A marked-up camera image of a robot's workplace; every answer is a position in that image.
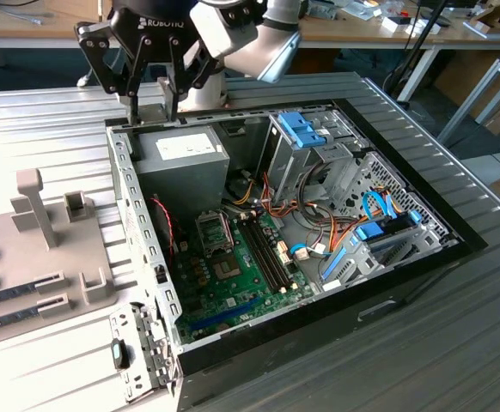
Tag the black tripod stand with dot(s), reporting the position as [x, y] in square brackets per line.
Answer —
[422, 40]

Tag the black blue case latch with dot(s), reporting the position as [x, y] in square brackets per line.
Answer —
[118, 354]

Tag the black RAM slot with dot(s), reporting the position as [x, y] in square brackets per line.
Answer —
[273, 249]
[262, 253]

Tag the black open PC case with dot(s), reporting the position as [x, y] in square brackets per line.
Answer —
[276, 343]

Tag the grey power supply unit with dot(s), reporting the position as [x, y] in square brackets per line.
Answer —
[181, 184]

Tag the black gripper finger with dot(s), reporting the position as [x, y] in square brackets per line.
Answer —
[97, 60]
[172, 103]

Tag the small white box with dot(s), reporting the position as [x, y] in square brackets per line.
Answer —
[389, 25]

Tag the blue expansion slot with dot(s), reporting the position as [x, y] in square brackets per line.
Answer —
[224, 313]

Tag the silver metal drive cage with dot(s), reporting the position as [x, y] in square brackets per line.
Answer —
[284, 167]

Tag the hard disk in blue carrier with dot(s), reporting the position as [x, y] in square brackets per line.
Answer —
[368, 232]

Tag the blue plastic drive bracket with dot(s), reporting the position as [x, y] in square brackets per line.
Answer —
[301, 129]

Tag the grey metal box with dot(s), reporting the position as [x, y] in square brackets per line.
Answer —
[323, 10]

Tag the beige board connector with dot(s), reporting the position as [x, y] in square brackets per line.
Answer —
[283, 252]

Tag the grey parts rack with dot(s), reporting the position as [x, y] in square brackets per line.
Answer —
[61, 253]

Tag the aluminium profile frame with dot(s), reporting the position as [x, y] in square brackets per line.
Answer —
[470, 103]

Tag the green motherboard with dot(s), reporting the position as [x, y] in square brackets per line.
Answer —
[228, 296]

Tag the wooden desk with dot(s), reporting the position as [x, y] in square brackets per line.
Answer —
[340, 30]
[18, 30]

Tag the dark RAM stick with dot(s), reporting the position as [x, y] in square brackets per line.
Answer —
[5, 319]
[5, 292]

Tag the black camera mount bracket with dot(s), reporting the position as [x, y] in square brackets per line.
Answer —
[237, 13]

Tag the open cardboard box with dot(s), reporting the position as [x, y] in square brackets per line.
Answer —
[490, 17]

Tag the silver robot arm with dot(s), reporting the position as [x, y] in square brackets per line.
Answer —
[282, 51]

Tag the blue plastic rail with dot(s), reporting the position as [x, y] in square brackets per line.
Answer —
[333, 264]

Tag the CPU socket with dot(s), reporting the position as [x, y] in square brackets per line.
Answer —
[226, 268]

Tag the flat white box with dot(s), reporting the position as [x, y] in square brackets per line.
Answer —
[426, 29]

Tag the grey metal disk bay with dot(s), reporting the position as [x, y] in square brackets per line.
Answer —
[357, 262]

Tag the silver coin battery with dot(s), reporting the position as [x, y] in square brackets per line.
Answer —
[222, 326]

